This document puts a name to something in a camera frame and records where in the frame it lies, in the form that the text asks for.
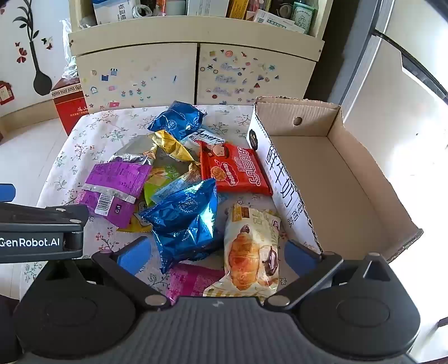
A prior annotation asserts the gold foil snack packet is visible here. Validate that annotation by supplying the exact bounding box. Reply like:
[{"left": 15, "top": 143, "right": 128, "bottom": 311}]
[{"left": 145, "top": 129, "right": 197, "bottom": 163}]

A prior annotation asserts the croissant bread packet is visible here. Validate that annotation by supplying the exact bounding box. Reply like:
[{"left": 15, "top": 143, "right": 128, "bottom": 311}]
[{"left": 203, "top": 205, "right": 282, "bottom": 304}]

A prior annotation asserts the white and blue snack packet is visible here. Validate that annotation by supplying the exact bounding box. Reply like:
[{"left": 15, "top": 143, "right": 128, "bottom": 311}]
[{"left": 180, "top": 128, "right": 225, "bottom": 152}]

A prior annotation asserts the magenta snack packet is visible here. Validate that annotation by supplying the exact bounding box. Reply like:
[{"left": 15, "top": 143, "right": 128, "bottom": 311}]
[{"left": 164, "top": 262, "right": 225, "bottom": 305}]

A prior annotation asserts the green labelled box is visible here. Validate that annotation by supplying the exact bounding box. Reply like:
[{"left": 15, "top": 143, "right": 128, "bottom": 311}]
[{"left": 290, "top": 2, "right": 318, "bottom": 36}]

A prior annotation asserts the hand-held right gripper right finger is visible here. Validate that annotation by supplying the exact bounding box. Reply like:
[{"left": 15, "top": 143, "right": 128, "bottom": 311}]
[{"left": 264, "top": 240, "right": 400, "bottom": 310}]

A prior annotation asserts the light blue snack packet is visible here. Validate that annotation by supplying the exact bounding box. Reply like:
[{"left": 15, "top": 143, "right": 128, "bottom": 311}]
[{"left": 150, "top": 163, "right": 203, "bottom": 204}]

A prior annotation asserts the cardboard box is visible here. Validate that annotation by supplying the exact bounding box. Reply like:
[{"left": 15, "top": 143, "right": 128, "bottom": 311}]
[{"left": 248, "top": 96, "right": 424, "bottom": 264}]

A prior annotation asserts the white and blue carton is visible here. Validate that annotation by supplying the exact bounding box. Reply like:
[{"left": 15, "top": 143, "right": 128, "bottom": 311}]
[{"left": 93, "top": 0, "right": 136, "bottom": 25}]

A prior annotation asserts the red gift box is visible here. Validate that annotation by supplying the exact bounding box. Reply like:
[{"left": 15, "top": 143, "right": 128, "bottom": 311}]
[{"left": 51, "top": 82, "right": 90, "bottom": 136}]

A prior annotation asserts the large blue foil snack packet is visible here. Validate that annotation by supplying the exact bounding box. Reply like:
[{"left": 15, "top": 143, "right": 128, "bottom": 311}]
[{"left": 138, "top": 178, "right": 219, "bottom": 275}]

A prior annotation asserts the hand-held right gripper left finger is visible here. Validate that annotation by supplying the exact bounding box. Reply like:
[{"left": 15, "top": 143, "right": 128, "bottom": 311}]
[{"left": 35, "top": 236, "right": 172, "bottom": 310}]

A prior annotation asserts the yellow box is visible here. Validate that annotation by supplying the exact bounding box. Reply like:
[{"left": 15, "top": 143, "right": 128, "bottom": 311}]
[{"left": 226, "top": 0, "right": 251, "bottom": 20}]

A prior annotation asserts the red snack packet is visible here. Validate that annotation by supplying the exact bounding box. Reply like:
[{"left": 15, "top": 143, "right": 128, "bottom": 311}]
[{"left": 199, "top": 142, "right": 274, "bottom": 197}]

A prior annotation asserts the flat white printed box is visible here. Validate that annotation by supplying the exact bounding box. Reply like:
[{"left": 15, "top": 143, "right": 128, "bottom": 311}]
[{"left": 252, "top": 9, "right": 297, "bottom": 31}]

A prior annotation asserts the clear plastic bag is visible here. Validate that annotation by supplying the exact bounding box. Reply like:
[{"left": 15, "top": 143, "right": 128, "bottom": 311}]
[{"left": 60, "top": 19, "right": 84, "bottom": 82}]

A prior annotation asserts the green snack packet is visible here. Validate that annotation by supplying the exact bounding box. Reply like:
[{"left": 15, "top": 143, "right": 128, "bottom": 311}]
[{"left": 143, "top": 164, "right": 177, "bottom": 207}]

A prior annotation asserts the purple snack packet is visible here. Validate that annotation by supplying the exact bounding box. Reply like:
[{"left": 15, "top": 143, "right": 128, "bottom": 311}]
[{"left": 77, "top": 160, "right": 153, "bottom": 229}]

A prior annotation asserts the white cardboard carton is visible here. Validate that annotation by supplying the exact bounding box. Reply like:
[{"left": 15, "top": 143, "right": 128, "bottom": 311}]
[{"left": 185, "top": 0, "right": 230, "bottom": 17}]

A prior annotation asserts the cream cabinet with stickers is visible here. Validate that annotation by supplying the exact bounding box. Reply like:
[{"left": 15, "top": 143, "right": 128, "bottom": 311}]
[{"left": 68, "top": 0, "right": 326, "bottom": 114}]

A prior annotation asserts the metal lid jar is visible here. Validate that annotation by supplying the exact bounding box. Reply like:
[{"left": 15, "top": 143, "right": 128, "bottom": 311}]
[{"left": 273, "top": 3, "right": 293, "bottom": 20}]

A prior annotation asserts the small blue foil snack packet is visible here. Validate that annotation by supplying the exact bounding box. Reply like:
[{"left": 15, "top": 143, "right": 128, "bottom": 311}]
[{"left": 147, "top": 101, "right": 207, "bottom": 141}]

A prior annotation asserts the yellow snack packet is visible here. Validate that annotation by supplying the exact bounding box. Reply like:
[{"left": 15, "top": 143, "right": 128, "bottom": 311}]
[{"left": 117, "top": 205, "right": 155, "bottom": 234}]

